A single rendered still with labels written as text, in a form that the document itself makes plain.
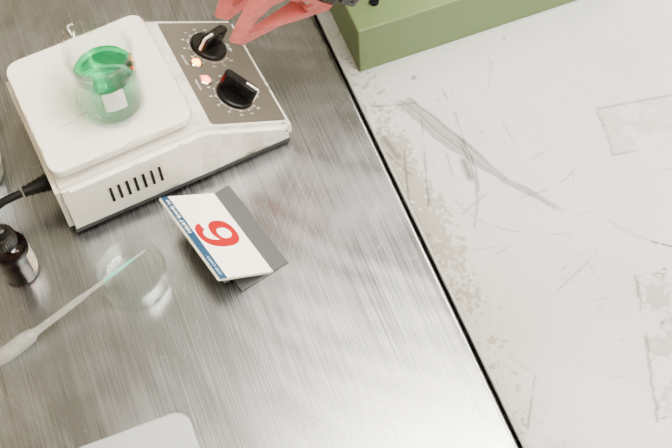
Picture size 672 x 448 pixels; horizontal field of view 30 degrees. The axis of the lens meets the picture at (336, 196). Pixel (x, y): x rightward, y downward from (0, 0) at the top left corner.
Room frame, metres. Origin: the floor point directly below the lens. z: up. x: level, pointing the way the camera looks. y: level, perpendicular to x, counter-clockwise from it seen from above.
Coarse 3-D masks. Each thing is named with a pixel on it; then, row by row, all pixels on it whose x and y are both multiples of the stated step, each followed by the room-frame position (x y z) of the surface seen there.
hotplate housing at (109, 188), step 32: (160, 32) 0.67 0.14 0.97; (192, 96) 0.60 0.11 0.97; (192, 128) 0.57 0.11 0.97; (224, 128) 0.57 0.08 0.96; (256, 128) 0.58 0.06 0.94; (288, 128) 0.59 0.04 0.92; (128, 160) 0.54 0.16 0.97; (160, 160) 0.55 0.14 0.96; (192, 160) 0.56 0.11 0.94; (224, 160) 0.57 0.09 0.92; (32, 192) 0.54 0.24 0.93; (64, 192) 0.52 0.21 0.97; (96, 192) 0.53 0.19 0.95; (128, 192) 0.54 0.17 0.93; (160, 192) 0.54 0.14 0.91
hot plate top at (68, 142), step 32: (32, 64) 0.63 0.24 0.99; (160, 64) 0.62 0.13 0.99; (32, 96) 0.60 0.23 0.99; (64, 96) 0.60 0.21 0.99; (160, 96) 0.59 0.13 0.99; (32, 128) 0.57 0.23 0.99; (64, 128) 0.56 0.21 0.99; (96, 128) 0.56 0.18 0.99; (128, 128) 0.56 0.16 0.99; (160, 128) 0.56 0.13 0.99; (64, 160) 0.53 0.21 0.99; (96, 160) 0.53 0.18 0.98
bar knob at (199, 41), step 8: (200, 32) 0.68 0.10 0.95; (208, 32) 0.67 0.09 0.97; (216, 32) 0.67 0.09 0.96; (224, 32) 0.67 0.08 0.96; (192, 40) 0.66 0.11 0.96; (200, 40) 0.66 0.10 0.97; (208, 40) 0.65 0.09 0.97; (216, 40) 0.66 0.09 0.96; (192, 48) 0.66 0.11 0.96; (200, 48) 0.65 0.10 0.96; (208, 48) 0.65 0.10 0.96; (216, 48) 0.66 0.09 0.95; (224, 48) 0.66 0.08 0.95; (208, 56) 0.65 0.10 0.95; (216, 56) 0.65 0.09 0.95; (224, 56) 0.66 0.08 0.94
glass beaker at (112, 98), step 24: (72, 24) 0.61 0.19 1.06; (96, 24) 0.61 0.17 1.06; (72, 48) 0.60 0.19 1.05; (72, 72) 0.56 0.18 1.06; (96, 72) 0.56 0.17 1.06; (120, 72) 0.57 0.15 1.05; (96, 96) 0.56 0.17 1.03; (120, 96) 0.56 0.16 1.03; (144, 96) 0.58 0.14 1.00; (96, 120) 0.56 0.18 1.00; (120, 120) 0.56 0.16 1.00
